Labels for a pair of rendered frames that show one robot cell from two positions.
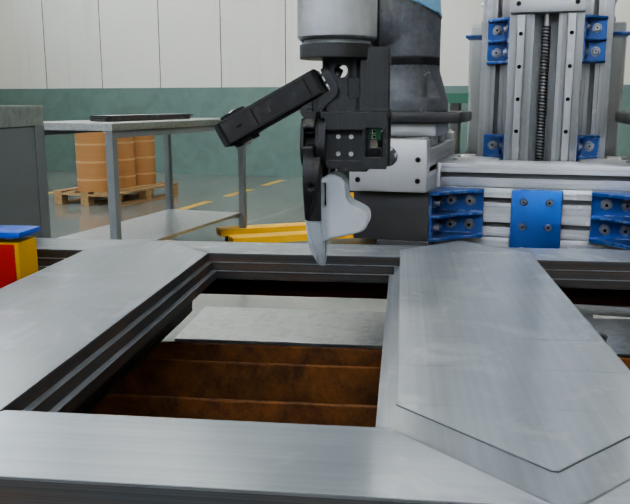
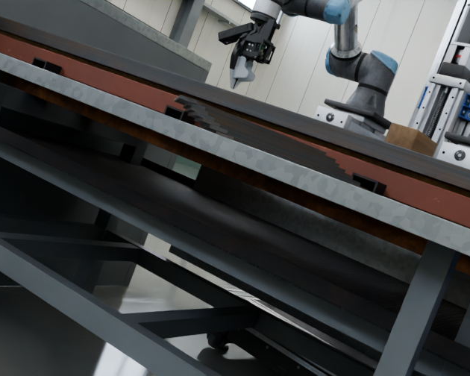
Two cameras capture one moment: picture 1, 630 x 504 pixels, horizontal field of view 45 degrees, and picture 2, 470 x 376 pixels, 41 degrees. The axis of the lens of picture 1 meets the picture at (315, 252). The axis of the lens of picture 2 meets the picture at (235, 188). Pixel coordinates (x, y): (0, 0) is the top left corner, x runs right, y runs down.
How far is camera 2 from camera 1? 1.20 m
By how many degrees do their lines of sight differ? 25
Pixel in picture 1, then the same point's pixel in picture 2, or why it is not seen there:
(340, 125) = (249, 39)
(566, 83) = (442, 121)
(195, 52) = not seen: hidden behind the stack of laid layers
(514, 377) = not seen: hidden behind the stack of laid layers
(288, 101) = (240, 30)
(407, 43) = (369, 77)
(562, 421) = not seen: hidden behind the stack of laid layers
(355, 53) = (262, 19)
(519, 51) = (426, 100)
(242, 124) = (225, 33)
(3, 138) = (186, 65)
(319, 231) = (232, 73)
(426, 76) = (373, 96)
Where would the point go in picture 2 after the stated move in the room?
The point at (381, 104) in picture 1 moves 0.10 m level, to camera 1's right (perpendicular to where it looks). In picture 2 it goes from (265, 37) to (298, 47)
